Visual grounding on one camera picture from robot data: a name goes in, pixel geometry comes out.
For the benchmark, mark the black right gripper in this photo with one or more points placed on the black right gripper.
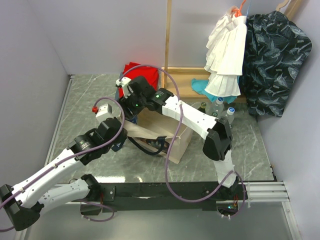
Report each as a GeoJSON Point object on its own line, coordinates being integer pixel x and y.
{"type": "Point", "coordinates": [125, 103]}

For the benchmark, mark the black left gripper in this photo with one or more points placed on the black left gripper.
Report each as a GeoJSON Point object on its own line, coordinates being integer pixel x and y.
{"type": "Point", "coordinates": [122, 136]}

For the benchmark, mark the beige canvas tote bag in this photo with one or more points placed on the beige canvas tote bag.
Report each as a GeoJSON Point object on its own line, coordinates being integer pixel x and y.
{"type": "Point", "coordinates": [152, 125]}

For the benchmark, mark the dark green Perrier bottle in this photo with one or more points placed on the dark green Perrier bottle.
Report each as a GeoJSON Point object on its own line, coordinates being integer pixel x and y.
{"type": "Point", "coordinates": [202, 107]}

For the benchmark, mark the clear Pocari Sweat bottle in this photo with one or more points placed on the clear Pocari Sweat bottle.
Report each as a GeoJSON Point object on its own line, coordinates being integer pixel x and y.
{"type": "Point", "coordinates": [216, 107]}

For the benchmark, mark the blue label Pocari bottle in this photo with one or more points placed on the blue label Pocari bottle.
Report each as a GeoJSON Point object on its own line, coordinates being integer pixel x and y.
{"type": "Point", "coordinates": [134, 120]}

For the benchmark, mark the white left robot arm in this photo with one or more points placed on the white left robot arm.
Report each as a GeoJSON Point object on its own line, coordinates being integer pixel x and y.
{"type": "Point", "coordinates": [26, 201]}

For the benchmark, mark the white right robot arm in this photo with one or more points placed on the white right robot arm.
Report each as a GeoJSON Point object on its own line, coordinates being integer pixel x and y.
{"type": "Point", "coordinates": [138, 94]}

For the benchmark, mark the grey folded cloth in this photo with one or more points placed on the grey folded cloth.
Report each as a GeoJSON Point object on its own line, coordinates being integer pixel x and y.
{"type": "Point", "coordinates": [118, 93]}

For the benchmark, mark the red folded cloth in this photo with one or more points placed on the red folded cloth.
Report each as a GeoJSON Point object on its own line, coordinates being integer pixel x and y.
{"type": "Point", "coordinates": [151, 74]}

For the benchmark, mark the wooden clothes rack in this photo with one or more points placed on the wooden clothes rack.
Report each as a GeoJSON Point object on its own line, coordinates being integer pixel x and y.
{"type": "Point", "coordinates": [183, 75]}

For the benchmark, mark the teal cloth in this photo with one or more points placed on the teal cloth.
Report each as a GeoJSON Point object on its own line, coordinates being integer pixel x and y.
{"type": "Point", "coordinates": [199, 86]}

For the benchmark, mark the white hanging shirt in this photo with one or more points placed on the white hanging shirt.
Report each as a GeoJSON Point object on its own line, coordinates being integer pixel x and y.
{"type": "Point", "coordinates": [225, 55]}

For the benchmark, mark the orange clothes hanger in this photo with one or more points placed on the orange clothes hanger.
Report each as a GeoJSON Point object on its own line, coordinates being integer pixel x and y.
{"type": "Point", "coordinates": [237, 11]}

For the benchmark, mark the dark leaf print shirt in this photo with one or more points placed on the dark leaf print shirt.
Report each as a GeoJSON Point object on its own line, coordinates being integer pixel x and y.
{"type": "Point", "coordinates": [275, 50]}

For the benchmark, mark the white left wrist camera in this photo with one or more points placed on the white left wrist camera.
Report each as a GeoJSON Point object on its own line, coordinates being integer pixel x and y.
{"type": "Point", "coordinates": [103, 112]}

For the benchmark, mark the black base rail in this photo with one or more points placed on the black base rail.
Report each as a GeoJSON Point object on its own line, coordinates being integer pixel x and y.
{"type": "Point", "coordinates": [156, 196]}

